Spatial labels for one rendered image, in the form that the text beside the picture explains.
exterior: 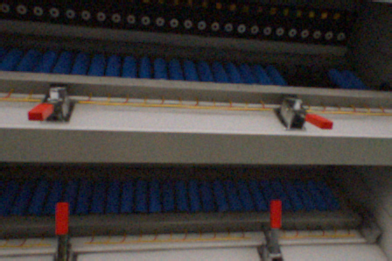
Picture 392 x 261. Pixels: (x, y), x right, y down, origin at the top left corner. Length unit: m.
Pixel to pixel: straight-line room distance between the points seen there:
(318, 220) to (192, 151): 0.24
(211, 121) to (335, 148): 0.16
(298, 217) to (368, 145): 0.15
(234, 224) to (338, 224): 0.16
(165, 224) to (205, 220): 0.06
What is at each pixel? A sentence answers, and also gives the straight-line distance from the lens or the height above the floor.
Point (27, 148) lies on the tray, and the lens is 0.39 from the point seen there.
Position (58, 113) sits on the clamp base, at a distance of 0.39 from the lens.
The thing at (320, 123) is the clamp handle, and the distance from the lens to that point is 0.35.
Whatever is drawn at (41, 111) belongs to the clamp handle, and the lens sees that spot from 0.31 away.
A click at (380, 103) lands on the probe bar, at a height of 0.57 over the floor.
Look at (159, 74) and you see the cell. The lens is 0.43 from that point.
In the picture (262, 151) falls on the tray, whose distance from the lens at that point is 0.40.
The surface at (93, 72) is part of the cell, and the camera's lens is 0.43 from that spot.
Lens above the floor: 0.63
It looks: 14 degrees down
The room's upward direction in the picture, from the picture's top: 4 degrees clockwise
